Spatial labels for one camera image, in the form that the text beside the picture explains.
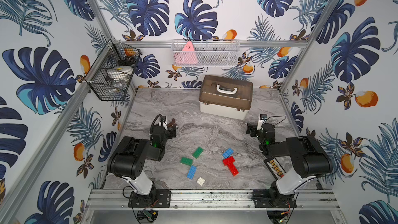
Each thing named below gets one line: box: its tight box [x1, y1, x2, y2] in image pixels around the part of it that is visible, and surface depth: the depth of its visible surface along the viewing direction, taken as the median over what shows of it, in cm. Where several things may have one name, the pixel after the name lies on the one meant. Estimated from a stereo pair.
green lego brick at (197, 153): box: [192, 146, 204, 160], surface depth 90 cm
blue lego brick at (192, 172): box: [186, 165, 197, 180], surface depth 83 cm
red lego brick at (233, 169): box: [226, 163, 239, 177], surface depth 84 cm
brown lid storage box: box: [198, 74, 253, 120], surface depth 95 cm
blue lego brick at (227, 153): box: [222, 147, 235, 159], surface depth 90 cm
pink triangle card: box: [175, 40, 198, 65], surface depth 92 cm
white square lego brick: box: [196, 176, 206, 187], surface depth 80 cm
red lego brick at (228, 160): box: [222, 156, 236, 166], surface depth 87 cm
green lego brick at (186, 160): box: [179, 156, 194, 166], surface depth 87 cm
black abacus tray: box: [263, 157, 287, 180], surface depth 85 cm
